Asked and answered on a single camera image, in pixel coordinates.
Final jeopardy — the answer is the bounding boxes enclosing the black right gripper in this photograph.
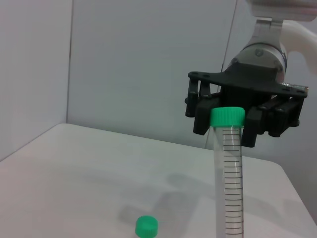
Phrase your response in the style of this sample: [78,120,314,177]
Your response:
[185,61,310,148]

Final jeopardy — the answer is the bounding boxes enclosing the clear graduated tube green cap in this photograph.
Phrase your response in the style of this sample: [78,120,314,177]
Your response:
[210,107,246,238]

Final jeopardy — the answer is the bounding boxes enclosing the clear test tube green cap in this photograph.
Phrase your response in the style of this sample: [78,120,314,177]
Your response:
[135,215,159,238]

